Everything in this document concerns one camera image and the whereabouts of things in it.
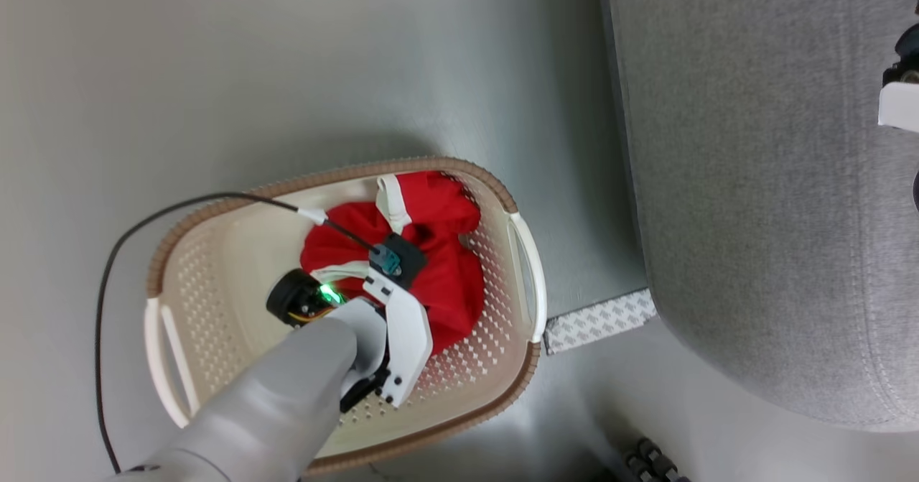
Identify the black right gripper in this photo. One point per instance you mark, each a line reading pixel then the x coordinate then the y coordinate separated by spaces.
pixel 906 54

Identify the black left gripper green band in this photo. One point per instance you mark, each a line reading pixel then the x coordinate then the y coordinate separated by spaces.
pixel 294 297

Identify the red garment with white stripes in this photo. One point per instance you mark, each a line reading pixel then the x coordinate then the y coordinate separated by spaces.
pixel 449 281

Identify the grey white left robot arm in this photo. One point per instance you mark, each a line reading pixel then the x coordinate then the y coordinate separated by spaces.
pixel 273 403

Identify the cream perforated laundry basket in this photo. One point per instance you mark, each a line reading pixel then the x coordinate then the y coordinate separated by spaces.
pixel 230 274

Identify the grey fabric sofa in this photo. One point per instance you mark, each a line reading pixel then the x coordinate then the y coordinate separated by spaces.
pixel 761 180

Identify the patterned white grey floor tape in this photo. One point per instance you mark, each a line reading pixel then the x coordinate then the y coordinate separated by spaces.
pixel 599 322

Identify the black ribbed robot part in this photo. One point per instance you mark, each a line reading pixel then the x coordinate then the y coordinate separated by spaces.
pixel 650 462

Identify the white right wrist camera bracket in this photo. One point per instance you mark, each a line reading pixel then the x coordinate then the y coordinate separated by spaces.
pixel 901 107

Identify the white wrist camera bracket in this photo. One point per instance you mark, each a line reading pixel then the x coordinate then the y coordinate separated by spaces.
pixel 901 107
pixel 408 338

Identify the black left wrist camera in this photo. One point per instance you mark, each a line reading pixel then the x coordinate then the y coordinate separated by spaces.
pixel 402 258

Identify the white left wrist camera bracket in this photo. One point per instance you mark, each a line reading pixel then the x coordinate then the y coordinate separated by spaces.
pixel 408 338

